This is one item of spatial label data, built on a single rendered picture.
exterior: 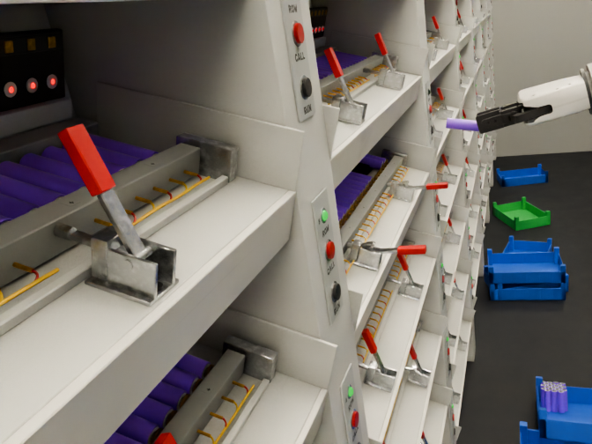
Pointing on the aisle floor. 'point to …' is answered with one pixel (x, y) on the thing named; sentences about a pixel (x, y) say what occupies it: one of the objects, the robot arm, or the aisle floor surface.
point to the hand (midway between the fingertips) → (490, 120)
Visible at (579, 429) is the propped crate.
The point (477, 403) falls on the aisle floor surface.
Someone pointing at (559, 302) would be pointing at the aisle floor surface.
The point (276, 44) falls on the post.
